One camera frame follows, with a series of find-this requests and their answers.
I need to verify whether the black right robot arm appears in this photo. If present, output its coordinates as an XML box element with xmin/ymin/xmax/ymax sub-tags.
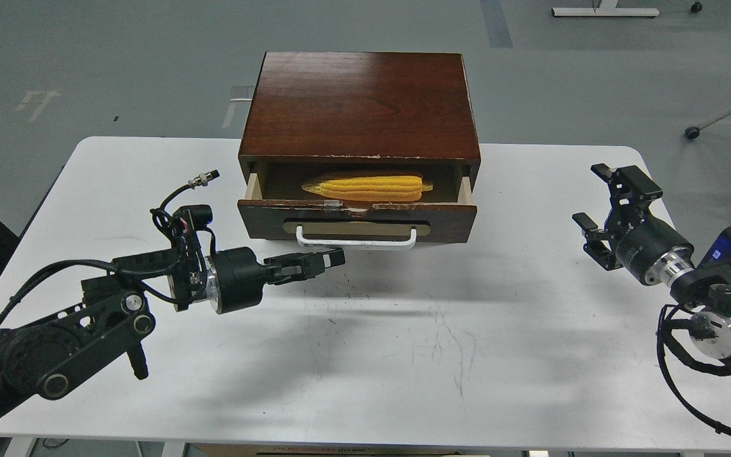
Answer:
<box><xmin>572</xmin><ymin>164</ymin><xmax>731</xmax><ymax>376</ymax></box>

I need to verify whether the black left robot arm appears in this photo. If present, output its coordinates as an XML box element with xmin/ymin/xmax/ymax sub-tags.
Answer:
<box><xmin>0</xmin><ymin>170</ymin><xmax>345</xmax><ymax>418</ymax></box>

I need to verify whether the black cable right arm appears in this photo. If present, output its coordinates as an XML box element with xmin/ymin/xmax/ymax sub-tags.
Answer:
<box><xmin>656</xmin><ymin>305</ymin><xmax>731</xmax><ymax>445</ymax></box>

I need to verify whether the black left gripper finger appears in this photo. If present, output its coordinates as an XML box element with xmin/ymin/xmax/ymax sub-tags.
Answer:
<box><xmin>266</xmin><ymin>265</ymin><xmax>326</xmax><ymax>284</ymax></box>
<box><xmin>264</xmin><ymin>249</ymin><xmax>346</xmax><ymax>272</ymax></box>

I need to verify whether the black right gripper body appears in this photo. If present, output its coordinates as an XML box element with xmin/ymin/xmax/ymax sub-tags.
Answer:
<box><xmin>603</xmin><ymin>210</ymin><xmax>694</xmax><ymax>286</ymax></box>

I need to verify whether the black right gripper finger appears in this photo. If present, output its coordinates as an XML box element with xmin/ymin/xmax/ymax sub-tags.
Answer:
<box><xmin>572</xmin><ymin>212</ymin><xmax>622</xmax><ymax>271</ymax></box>
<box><xmin>591</xmin><ymin>164</ymin><xmax>662</xmax><ymax>220</ymax></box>

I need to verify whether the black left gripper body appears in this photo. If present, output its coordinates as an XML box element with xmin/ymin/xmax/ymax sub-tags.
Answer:
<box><xmin>211</xmin><ymin>247</ymin><xmax>273</xmax><ymax>315</ymax></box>

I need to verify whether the office chair leg with caster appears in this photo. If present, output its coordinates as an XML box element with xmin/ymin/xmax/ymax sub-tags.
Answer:
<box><xmin>683</xmin><ymin>107</ymin><xmax>731</xmax><ymax>141</ymax></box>

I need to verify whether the wooden drawer with white handle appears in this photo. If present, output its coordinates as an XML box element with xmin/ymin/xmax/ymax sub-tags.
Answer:
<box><xmin>237</xmin><ymin>174</ymin><xmax>478</xmax><ymax>251</ymax></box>

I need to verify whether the dark wooden cabinet box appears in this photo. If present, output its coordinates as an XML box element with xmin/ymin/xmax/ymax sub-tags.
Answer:
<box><xmin>238</xmin><ymin>51</ymin><xmax>481</xmax><ymax>182</ymax></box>

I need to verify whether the yellow corn cob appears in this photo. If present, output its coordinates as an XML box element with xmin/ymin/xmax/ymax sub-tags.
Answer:
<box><xmin>301</xmin><ymin>174</ymin><xmax>434</xmax><ymax>202</ymax></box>

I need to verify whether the white table base background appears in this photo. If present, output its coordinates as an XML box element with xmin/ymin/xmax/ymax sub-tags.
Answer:
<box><xmin>551</xmin><ymin>1</ymin><xmax>661</xmax><ymax>18</ymax></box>

